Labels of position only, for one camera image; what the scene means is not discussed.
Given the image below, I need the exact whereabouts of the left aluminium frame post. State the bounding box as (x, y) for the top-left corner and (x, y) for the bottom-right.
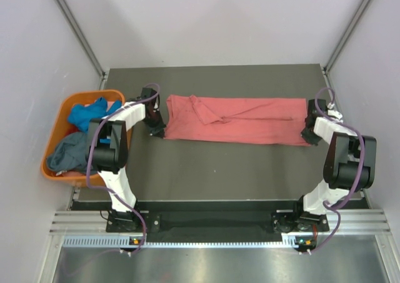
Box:
(54, 0), (108, 90)

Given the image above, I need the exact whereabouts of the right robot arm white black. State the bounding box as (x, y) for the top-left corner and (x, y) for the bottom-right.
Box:
(291, 99), (377, 231)

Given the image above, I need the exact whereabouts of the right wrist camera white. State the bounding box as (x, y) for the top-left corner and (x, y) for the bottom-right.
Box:
(327, 102), (343, 122)

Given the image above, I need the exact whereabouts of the grey blue t shirt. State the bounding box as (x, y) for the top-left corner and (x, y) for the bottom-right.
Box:
(46, 132), (88, 174)

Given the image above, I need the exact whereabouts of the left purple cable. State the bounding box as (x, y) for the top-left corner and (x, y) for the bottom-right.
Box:
(85, 82), (161, 254)

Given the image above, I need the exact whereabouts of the pink t shirt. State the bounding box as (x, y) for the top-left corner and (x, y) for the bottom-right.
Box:
(165, 95), (307, 146)

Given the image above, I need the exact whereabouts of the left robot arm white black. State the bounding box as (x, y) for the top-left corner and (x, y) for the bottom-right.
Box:
(86, 84), (166, 232)

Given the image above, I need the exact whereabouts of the slotted cable duct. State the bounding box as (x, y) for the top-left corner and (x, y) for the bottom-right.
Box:
(62, 235), (306, 249)

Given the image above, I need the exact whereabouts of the aluminium frame post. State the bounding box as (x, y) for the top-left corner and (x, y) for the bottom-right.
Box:
(54, 0), (108, 90)
(322, 0), (373, 77)

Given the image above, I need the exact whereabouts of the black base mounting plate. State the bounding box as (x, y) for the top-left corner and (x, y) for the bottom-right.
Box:
(106, 201), (329, 242)

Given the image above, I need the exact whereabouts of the right aluminium frame post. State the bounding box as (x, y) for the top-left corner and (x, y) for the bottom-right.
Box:
(322, 0), (373, 77)

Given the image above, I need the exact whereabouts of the orange plastic bin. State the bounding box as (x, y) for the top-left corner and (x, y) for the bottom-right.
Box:
(41, 89), (125, 188)

